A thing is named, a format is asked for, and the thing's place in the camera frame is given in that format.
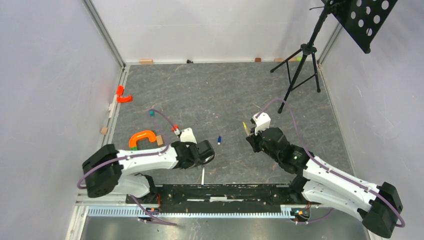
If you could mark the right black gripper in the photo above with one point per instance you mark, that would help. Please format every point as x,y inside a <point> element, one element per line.
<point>253,139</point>

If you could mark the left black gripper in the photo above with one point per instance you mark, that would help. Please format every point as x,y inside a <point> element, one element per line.
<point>200,162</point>

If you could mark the white pen with blue tip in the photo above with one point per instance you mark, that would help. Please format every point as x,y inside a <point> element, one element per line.
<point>203,176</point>

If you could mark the yellow highlighter pen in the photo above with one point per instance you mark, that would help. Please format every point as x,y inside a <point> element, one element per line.
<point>246,129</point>

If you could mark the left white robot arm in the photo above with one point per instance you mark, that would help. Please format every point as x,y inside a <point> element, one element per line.
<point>111,170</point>

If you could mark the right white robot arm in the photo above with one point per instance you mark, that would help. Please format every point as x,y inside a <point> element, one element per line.
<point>377,207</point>

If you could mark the wooden block near arch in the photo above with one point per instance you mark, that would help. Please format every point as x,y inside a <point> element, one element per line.
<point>159,140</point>

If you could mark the orange U-shaped block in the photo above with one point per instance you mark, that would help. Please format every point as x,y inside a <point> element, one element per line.
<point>145,134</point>

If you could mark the red L-shaped block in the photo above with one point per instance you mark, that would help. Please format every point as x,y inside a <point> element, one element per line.
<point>124,99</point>

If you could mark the small wooden block left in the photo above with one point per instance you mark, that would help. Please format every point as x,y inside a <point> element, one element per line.
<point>104,130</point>

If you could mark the red block upright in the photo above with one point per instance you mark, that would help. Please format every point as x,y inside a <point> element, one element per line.
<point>120,90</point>

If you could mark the black music stand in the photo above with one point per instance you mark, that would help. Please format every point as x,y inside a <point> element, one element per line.
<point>361,19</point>

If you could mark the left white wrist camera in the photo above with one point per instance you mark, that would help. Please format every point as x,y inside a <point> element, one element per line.
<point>187,135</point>

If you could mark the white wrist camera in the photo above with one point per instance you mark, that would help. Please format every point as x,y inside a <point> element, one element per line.
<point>260,123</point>
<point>187,135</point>

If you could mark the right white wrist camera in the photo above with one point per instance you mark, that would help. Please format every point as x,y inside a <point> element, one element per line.
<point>260,123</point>

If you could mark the white cable duct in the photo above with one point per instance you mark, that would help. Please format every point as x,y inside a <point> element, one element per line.
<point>135,211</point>

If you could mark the wooden block at wall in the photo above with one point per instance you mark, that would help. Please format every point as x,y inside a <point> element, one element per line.
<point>146,61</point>

